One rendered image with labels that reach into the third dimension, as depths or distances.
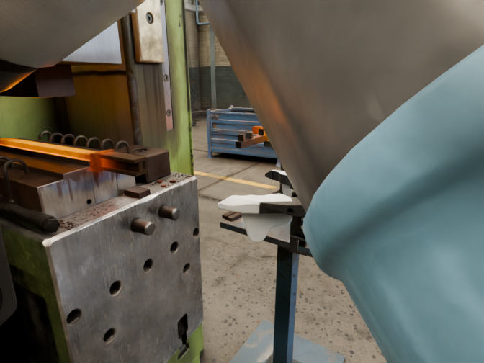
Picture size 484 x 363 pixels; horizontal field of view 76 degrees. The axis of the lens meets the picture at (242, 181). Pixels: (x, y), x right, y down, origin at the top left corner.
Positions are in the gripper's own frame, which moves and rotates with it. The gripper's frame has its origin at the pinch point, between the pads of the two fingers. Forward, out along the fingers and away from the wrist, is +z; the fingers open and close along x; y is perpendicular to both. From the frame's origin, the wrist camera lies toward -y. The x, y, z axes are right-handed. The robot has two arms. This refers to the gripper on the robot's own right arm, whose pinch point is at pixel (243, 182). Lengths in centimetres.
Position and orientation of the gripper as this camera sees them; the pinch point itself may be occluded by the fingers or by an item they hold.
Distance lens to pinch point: 45.7
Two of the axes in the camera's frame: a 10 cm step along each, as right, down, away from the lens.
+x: 4.7, -2.8, 8.4
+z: -8.8, -1.5, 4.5
